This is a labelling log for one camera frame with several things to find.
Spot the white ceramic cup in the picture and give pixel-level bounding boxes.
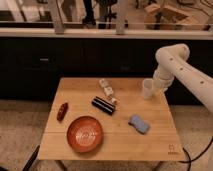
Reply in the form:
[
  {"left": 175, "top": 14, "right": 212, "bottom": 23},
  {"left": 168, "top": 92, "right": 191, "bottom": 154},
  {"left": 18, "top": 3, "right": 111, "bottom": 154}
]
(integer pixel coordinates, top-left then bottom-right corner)
[{"left": 142, "top": 78, "right": 154, "bottom": 99}]

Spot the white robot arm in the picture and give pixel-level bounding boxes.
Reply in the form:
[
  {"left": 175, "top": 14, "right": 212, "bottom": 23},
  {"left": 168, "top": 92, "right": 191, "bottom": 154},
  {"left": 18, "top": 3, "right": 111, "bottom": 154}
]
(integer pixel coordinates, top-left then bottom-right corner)
[{"left": 153, "top": 44, "right": 213, "bottom": 113}]

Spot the red ceramic bowl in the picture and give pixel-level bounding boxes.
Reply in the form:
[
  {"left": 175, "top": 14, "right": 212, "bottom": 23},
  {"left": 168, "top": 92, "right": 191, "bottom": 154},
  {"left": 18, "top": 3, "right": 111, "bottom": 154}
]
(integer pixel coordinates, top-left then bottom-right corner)
[{"left": 66, "top": 116, "right": 103, "bottom": 153}]

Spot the white patterned bottle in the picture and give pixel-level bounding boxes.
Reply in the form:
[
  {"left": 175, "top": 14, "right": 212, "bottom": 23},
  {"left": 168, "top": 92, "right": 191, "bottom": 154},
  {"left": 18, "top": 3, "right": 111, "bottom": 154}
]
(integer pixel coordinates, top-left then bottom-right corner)
[{"left": 99, "top": 78, "right": 117, "bottom": 105}]

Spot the black rectangular box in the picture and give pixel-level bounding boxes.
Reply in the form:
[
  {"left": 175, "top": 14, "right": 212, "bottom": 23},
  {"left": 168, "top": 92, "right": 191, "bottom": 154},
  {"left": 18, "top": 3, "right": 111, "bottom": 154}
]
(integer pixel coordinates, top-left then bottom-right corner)
[{"left": 92, "top": 97, "right": 115, "bottom": 115}]

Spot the blue sponge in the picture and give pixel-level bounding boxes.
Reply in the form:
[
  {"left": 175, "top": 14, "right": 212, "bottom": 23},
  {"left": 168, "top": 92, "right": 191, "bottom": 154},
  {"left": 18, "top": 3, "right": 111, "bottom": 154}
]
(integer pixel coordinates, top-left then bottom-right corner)
[{"left": 128, "top": 115, "right": 150, "bottom": 134}]

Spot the dark red oblong object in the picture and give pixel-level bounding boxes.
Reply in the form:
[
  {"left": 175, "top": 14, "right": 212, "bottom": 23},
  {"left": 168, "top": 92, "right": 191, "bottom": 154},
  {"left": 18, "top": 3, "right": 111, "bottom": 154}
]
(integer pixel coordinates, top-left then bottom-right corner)
[{"left": 57, "top": 103, "right": 68, "bottom": 122}]

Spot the wooden table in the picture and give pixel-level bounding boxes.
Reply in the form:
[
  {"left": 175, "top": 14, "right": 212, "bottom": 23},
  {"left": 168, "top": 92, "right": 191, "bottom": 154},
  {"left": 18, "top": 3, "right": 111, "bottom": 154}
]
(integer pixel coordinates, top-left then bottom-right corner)
[{"left": 38, "top": 78, "right": 184, "bottom": 161}]

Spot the cardboard box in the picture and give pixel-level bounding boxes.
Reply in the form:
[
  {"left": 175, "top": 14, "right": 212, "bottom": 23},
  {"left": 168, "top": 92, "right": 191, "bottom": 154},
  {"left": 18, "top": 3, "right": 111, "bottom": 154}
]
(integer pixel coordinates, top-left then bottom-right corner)
[{"left": 144, "top": 3, "right": 189, "bottom": 30}]

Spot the black table leg strut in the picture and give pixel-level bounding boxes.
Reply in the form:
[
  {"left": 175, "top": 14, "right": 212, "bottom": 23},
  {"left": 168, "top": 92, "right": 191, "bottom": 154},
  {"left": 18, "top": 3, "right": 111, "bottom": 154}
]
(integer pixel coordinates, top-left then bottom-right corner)
[{"left": 22, "top": 145, "right": 40, "bottom": 171}]

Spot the black cable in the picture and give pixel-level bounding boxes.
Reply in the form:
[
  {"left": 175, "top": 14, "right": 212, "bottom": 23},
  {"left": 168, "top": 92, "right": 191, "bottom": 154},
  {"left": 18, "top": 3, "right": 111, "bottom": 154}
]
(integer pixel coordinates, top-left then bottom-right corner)
[{"left": 178, "top": 135, "right": 213, "bottom": 171}]

